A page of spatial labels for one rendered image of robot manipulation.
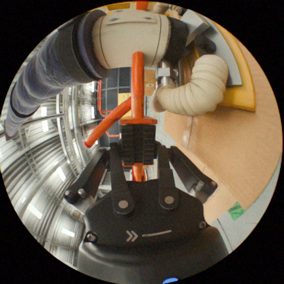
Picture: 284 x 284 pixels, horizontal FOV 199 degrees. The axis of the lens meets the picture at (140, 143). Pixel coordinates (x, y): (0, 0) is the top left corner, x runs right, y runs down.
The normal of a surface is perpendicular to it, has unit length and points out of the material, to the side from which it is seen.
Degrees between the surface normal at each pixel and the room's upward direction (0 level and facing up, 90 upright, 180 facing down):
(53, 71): 97
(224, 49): 1
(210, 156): 0
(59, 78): 96
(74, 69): 89
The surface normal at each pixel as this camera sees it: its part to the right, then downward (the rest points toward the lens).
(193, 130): -1.00, 0.03
